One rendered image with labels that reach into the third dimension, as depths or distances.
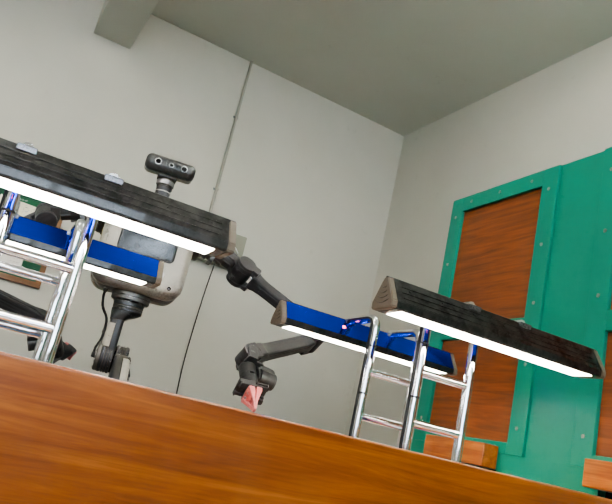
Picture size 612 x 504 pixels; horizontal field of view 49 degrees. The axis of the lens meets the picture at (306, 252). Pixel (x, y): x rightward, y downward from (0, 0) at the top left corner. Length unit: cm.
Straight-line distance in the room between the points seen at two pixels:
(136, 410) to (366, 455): 34
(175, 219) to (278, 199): 317
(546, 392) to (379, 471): 117
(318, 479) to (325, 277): 352
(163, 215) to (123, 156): 288
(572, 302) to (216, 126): 277
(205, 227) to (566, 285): 128
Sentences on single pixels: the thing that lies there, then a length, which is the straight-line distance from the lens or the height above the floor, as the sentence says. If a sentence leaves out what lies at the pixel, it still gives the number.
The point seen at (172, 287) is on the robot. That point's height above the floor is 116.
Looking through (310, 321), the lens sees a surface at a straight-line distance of 193.
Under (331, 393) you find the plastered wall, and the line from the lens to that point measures 445.
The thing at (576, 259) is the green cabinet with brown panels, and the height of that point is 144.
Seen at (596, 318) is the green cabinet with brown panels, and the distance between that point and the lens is 207.
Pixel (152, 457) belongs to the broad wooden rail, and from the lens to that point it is 90.
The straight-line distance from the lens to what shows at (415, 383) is 165.
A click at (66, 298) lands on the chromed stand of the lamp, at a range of 136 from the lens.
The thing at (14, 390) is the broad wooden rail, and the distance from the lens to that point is 87.
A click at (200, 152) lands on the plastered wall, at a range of 425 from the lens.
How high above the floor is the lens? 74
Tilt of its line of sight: 15 degrees up
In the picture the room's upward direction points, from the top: 13 degrees clockwise
